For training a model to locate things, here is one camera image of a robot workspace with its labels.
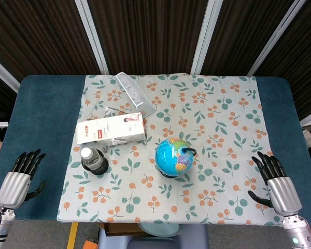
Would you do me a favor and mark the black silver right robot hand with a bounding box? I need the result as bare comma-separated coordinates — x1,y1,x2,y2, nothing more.
248,151,303,216

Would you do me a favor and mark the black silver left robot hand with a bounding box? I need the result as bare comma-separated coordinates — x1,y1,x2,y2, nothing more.
0,149,47,210

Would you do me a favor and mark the small blue desk globe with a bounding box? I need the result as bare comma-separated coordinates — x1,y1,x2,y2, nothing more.
154,137,197,179

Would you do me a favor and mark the blue felt table cover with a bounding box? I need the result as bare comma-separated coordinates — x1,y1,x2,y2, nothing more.
0,74,309,222

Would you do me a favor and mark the clear plastic water bottle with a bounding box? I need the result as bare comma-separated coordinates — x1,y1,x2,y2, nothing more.
80,147,104,169

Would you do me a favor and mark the black mesh pen cup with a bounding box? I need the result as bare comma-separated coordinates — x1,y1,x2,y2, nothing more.
81,151,109,176

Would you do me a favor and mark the floral fruit print tablecloth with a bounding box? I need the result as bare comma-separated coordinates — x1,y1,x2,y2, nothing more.
56,73,287,225

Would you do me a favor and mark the white printed cardboard box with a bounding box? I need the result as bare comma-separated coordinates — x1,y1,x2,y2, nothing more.
76,113,147,145

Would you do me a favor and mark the brown cardboard box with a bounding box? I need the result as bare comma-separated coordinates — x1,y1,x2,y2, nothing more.
103,222,146,237

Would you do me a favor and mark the pale blue plastic stool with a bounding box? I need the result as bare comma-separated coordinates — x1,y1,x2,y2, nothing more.
97,223,182,249

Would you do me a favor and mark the white mesh file holder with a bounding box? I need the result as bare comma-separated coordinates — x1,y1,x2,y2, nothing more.
116,72,157,117

